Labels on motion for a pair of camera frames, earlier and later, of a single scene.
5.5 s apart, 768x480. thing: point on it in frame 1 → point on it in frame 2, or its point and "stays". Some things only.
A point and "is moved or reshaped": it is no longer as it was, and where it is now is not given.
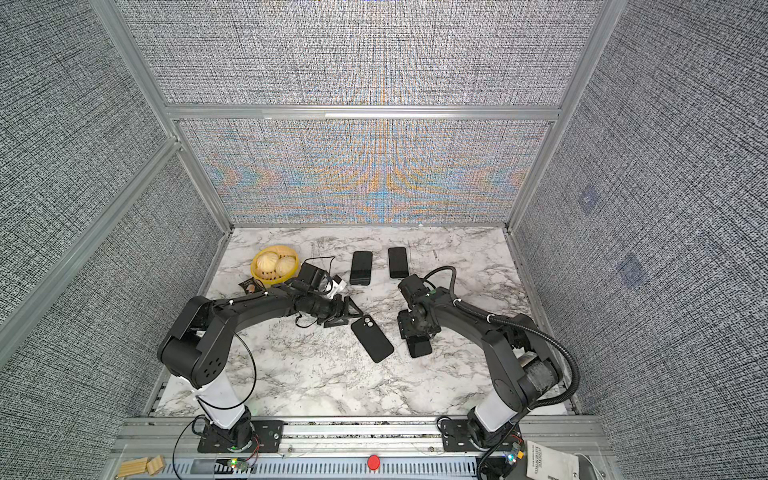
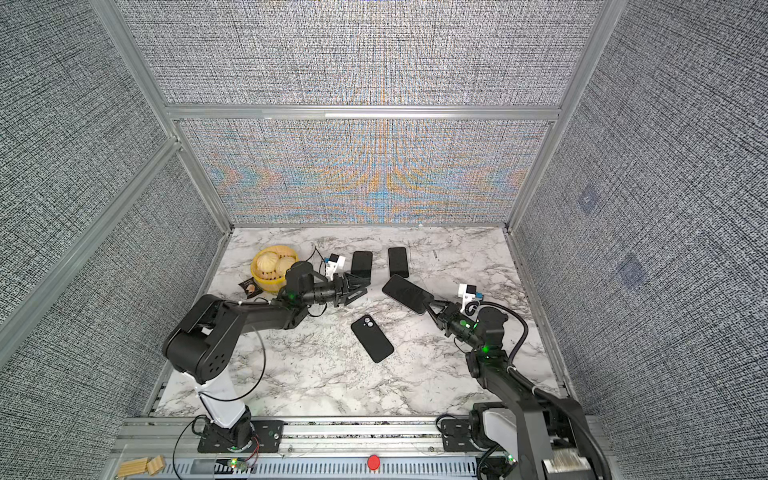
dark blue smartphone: x=398 y=265 stays
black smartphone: x=419 y=345 is moved or reshaped
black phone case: x=372 y=338 stays
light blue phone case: x=398 y=265 stays
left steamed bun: x=267 y=260 stays
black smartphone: x=361 y=268 stays
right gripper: x=405 y=328 → x=450 y=318
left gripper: x=338 y=313 → x=341 y=288
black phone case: x=361 y=268 stays
